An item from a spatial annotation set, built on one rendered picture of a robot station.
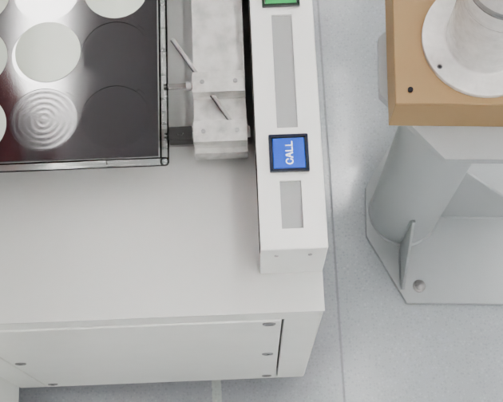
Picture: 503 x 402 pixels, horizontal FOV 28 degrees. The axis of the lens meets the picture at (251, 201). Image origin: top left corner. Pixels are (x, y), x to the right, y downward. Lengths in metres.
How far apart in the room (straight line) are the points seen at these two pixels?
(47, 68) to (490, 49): 0.66
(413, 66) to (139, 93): 0.42
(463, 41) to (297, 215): 0.35
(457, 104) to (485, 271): 0.92
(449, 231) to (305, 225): 1.05
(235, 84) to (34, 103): 0.30
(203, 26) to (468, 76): 0.42
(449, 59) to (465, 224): 0.93
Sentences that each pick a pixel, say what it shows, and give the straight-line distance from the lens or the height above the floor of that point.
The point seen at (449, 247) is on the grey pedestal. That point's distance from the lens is 2.40.
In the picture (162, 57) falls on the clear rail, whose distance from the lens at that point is 1.55.
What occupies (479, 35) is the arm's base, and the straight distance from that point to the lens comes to 1.45.
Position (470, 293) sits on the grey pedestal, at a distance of 2.38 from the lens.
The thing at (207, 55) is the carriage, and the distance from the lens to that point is 1.57.
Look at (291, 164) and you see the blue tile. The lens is 1.41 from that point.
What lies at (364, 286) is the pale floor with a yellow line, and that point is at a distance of 2.36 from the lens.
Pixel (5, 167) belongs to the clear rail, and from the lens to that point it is 1.52.
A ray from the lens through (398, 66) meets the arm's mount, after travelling 1.54.
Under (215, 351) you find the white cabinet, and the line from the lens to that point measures 1.83.
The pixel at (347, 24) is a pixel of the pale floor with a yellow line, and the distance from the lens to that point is 2.59.
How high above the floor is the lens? 2.29
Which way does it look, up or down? 72 degrees down
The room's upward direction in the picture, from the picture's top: 2 degrees counter-clockwise
